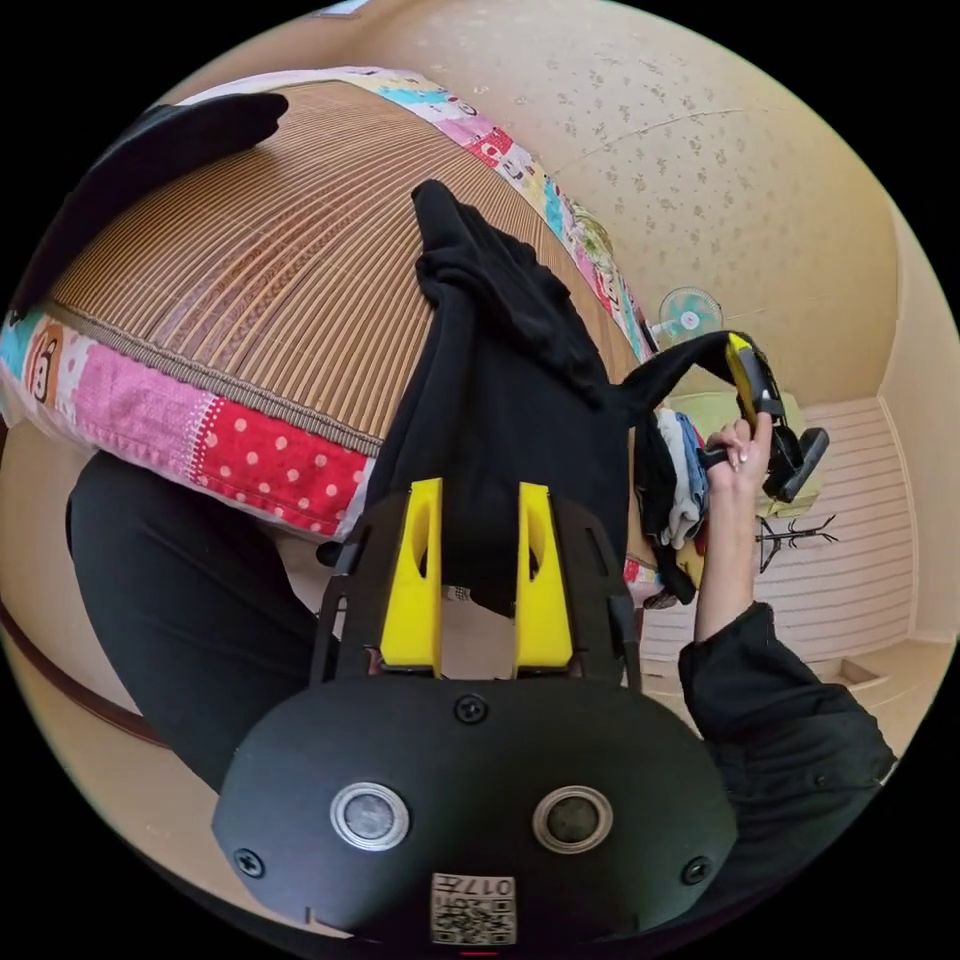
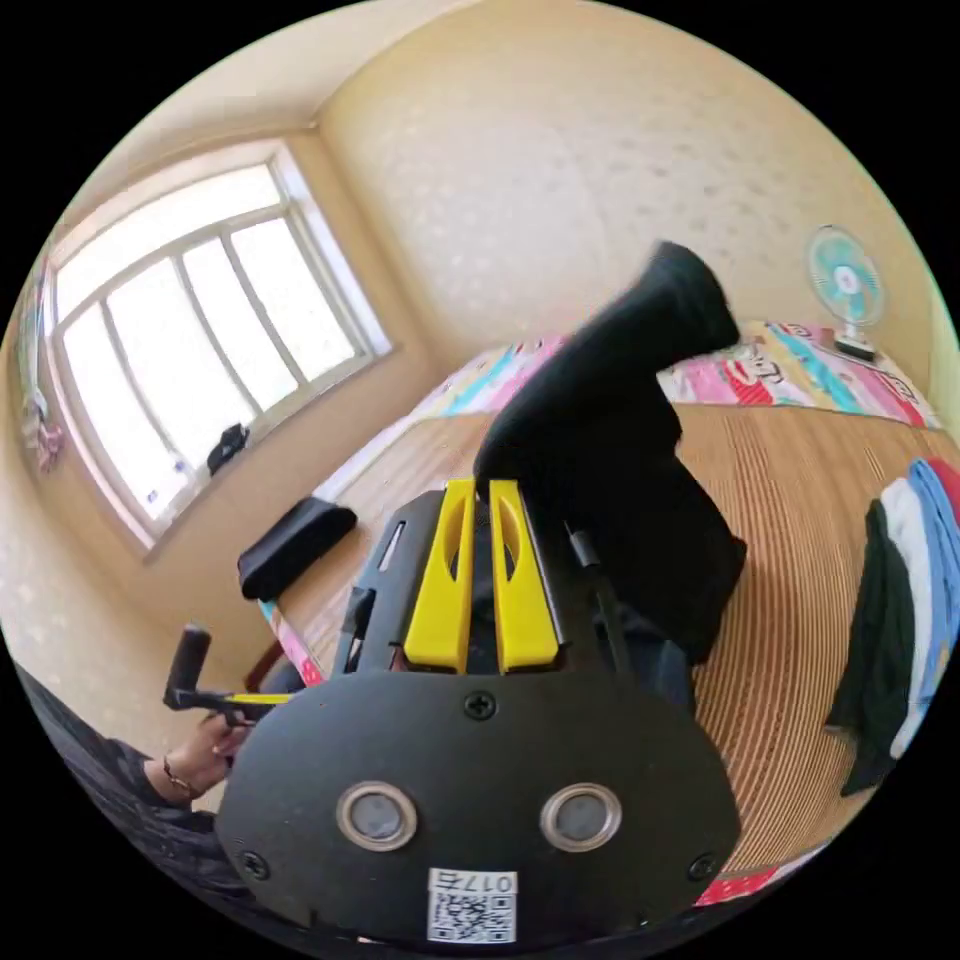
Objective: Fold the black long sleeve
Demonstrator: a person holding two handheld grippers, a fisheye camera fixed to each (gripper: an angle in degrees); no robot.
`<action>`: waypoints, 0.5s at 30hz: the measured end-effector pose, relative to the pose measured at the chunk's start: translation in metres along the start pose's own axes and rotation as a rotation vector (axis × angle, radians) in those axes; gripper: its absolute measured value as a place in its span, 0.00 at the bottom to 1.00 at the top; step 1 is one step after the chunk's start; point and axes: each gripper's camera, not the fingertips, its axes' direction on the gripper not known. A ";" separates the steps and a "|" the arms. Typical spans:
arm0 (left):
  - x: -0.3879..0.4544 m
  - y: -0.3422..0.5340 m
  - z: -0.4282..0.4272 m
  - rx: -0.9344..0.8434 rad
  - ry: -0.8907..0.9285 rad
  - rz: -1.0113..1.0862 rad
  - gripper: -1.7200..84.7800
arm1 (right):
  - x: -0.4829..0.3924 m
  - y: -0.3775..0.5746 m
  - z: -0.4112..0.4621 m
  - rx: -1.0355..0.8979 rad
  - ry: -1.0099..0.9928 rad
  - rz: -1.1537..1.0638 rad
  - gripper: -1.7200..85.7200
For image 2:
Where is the black bag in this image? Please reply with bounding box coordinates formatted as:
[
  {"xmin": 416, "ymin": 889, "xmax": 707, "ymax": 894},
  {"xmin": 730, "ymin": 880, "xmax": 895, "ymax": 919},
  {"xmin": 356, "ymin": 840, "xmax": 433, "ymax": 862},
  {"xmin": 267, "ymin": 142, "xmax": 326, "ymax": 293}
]
[{"xmin": 206, "ymin": 422, "xmax": 251, "ymax": 476}]

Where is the black long sleeve shirt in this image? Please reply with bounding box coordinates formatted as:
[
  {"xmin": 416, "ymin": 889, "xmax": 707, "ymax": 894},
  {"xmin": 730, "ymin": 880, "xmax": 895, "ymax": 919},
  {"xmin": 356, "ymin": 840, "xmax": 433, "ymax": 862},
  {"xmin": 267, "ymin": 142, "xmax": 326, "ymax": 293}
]
[{"xmin": 472, "ymin": 239, "xmax": 749, "ymax": 667}]

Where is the person's left hand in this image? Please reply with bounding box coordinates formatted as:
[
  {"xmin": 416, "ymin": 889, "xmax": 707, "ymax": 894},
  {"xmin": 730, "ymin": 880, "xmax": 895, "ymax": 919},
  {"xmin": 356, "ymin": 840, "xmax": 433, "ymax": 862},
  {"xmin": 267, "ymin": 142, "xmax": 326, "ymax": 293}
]
[{"xmin": 163, "ymin": 714, "xmax": 250, "ymax": 799}]

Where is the window with white frame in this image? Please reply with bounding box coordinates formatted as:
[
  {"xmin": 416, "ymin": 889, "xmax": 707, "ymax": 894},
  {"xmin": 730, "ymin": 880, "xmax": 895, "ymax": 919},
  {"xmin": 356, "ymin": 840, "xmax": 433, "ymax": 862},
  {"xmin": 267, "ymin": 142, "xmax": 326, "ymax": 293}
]
[{"xmin": 43, "ymin": 137, "xmax": 396, "ymax": 558}]

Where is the person's left forearm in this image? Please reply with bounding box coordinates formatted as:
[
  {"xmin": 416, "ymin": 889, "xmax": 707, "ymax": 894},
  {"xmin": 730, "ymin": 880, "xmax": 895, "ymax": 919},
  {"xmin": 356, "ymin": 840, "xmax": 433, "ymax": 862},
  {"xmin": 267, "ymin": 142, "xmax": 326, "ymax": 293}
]
[{"xmin": 13, "ymin": 663, "xmax": 230, "ymax": 898}]

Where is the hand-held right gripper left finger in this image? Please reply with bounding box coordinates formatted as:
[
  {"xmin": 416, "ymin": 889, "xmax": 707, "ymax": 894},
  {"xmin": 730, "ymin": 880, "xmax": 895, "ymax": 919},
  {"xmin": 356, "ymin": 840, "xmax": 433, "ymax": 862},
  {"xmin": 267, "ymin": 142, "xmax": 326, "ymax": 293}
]
[{"xmin": 403, "ymin": 479, "xmax": 477, "ymax": 673}]

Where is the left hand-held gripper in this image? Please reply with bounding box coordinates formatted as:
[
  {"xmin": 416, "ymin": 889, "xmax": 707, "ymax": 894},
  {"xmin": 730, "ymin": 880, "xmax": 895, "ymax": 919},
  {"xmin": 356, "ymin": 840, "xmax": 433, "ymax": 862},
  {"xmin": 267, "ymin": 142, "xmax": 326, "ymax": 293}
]
[{"xmin": 162, "ymin": 680, "xmax": 296, "ymax": 729}]

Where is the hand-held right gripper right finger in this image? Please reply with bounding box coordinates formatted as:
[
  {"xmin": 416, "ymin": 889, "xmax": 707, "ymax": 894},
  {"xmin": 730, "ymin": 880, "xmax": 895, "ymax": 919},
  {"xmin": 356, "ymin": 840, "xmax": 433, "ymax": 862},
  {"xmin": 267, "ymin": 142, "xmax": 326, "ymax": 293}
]
[{"xmin": 488, "ymin": 479, "xmax": 561, "ymax": 673}]

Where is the teal table fan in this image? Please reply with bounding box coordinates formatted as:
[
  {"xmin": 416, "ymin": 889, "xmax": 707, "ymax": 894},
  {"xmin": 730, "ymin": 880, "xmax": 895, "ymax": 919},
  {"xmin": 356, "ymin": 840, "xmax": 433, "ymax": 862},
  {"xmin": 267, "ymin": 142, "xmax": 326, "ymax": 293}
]
[{"xmin": 805, "ymin": 224, "xmax": 887, "ymax": 362}]

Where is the pile of clothes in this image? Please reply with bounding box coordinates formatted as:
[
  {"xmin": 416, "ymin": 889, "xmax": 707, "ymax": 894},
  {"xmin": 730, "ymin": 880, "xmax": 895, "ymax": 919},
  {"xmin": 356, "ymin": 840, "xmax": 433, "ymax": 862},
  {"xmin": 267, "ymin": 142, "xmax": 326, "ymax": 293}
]
[{"xmin": 824, "ymin": 455, "xmax": 960, "ymax": 798}]

